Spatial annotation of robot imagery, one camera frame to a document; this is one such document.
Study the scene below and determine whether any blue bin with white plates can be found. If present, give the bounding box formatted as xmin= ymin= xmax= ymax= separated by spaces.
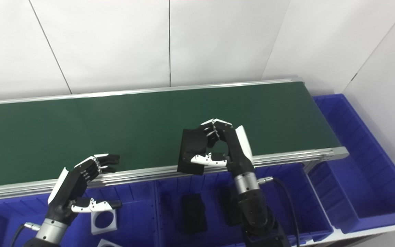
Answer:
xmin=0 ymin=181 xmax=158 ymax=247

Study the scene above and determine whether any green conveyor belt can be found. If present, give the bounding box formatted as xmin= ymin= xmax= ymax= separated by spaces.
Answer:
xmin=0 ymin=82 xmax=342 ymax=188
xmin=0 ymin=77 xmax=349 ymax=203

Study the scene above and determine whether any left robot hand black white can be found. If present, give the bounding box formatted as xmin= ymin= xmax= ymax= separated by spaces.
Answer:
xmin=47 ymin=153 xmax=122 ymax=225

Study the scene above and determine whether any empty blue bin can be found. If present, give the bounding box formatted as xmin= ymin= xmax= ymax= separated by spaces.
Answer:
xmin=307 ymin=94 xmax=395 ymax=234

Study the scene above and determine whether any aluminium conveyor leg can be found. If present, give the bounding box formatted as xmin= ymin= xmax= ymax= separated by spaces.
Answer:
xmin=303 ymin=160 xmax=325 ymax=174

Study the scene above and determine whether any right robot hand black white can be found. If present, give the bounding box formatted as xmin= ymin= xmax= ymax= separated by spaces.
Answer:
xmin=190 ymin=118 xmax=255 ymax=178

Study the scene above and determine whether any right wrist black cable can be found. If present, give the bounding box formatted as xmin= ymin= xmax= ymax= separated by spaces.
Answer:
xmin=258 ymin=176 xmax=301 ymax=247

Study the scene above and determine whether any blue bin with black parts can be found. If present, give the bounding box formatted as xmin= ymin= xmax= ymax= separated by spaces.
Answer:
xmin=154 ymin=163 xmax=334 ymax=247

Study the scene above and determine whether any black block with cylinder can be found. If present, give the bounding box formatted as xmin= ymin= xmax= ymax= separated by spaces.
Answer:
xmin=182 ymin=194 xmax=207 ymax=234
xmin=218 ymin=185 xmax=244 ymax=227
xmin=177 ymin=128 xmax=220 ymax=175

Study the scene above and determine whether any white square plate with hole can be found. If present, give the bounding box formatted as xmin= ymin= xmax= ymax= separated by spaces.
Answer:
xmin=91 ymin=208 xmax=118 ymax=236
xmin=96 ymin=238 xmax=123 ymax=247

